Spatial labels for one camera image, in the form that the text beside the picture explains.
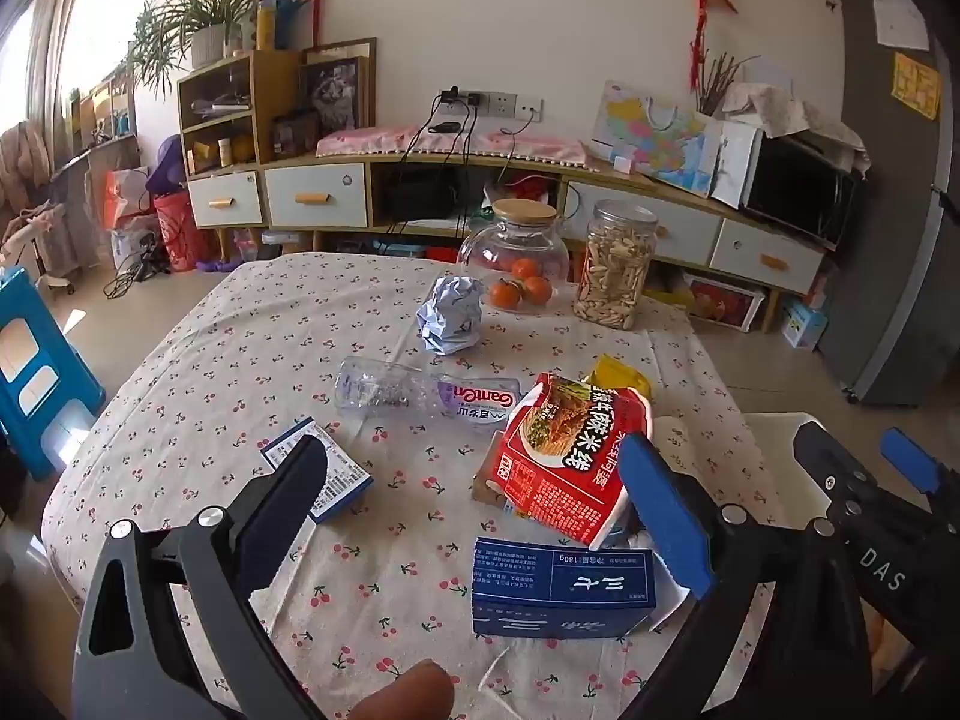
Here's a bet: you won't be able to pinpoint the long wooden cabinet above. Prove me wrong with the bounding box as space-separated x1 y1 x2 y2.
176 142 833 335

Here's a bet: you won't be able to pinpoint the white cabinet drawer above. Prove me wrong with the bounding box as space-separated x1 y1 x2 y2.
709 219 826 295
265 163 370 230
187 172 264 230
562 181 725 265

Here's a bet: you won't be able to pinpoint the clear plastic bottle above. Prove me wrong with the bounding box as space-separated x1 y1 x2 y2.
334 356 523 433

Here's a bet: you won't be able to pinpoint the crumpled paper ball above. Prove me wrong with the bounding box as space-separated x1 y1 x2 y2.
416 275 485 355

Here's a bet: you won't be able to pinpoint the brown cardboard box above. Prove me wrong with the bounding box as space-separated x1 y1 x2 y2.
471 431 520 512

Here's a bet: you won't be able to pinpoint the bundle of dried twigs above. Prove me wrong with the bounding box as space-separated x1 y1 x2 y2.
694 52 760 115

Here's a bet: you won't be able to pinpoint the potted green plant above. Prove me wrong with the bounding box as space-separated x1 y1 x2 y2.
127 0 290 80

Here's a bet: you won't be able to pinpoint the black microwave oven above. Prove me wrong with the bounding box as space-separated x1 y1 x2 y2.
739 127 860 250

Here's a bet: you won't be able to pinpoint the black cables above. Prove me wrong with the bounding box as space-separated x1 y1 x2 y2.
397 94 537 233

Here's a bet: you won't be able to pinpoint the white paper sheet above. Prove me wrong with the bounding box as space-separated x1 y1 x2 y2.
871 0 931 53

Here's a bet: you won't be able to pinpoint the person's left hand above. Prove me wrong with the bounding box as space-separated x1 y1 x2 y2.
352 660 455 720

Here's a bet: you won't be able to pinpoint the floral cloth cover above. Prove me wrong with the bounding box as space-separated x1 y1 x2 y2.
718 79 872 175

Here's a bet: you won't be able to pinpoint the blue plastic stool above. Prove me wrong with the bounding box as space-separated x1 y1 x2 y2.
0 266 106 481

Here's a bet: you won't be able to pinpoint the yellow paper note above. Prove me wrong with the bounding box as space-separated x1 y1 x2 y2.
891 52 941 121

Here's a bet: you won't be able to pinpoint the orange plastic bag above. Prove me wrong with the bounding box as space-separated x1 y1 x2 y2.
103 167 152 231

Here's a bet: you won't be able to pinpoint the black electronic box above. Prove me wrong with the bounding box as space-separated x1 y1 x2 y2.
385 167 460 224

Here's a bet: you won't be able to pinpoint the cherry print tablecloth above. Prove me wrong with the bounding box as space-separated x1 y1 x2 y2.
41 251 773 720

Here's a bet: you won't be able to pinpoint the glass jar with wooden lid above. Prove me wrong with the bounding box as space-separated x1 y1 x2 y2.
456 199 571 314

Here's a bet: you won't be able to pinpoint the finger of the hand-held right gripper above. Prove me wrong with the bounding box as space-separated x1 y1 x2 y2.
793 424 863 502
880 427 947 497

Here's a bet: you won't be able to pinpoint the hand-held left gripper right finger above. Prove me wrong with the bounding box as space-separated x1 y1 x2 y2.
616 435 875 720

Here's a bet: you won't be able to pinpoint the map gift bag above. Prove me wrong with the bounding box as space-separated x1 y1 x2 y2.
592 80 725 197

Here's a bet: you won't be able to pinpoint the pink cloth runner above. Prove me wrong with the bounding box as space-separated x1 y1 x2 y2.
315 122 587 167

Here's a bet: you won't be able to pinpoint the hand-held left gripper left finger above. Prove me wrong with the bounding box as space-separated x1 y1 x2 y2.
71 435 331 720

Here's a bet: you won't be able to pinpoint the wooden shelf unit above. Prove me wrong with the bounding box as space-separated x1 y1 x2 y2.
178 51 302 173

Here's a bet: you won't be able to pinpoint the blue watering can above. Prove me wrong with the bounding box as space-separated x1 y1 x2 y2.
274 0 310 50

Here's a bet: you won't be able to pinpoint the small blue white carton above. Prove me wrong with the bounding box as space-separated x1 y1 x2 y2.
259 422 374 524

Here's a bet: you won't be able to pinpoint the blue white carton box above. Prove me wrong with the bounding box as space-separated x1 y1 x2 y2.
780 296 827 350

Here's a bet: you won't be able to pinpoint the white wall outlet strip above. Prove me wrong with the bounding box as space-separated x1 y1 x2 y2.
439 88 542 121

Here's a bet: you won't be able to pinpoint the white crate with red picture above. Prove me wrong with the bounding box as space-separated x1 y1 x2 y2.
685 274 766 332

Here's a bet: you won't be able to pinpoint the dark blue box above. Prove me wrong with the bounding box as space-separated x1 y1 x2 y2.
471 536 658 638

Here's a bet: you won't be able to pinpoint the red shopping bag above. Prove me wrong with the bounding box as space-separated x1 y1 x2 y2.
154 191 220 272

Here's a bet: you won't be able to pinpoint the framed cat picture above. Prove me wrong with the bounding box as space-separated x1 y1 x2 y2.
300 37 377 137

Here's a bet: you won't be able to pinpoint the clear plastic snack jar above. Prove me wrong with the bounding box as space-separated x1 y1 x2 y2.
574 200 659 331

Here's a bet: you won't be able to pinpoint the grey refrigerator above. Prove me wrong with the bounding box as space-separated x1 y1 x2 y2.
816 0 960 410

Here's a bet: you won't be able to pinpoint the yellow snack packet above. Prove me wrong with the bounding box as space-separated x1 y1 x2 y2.
585 355 653 403

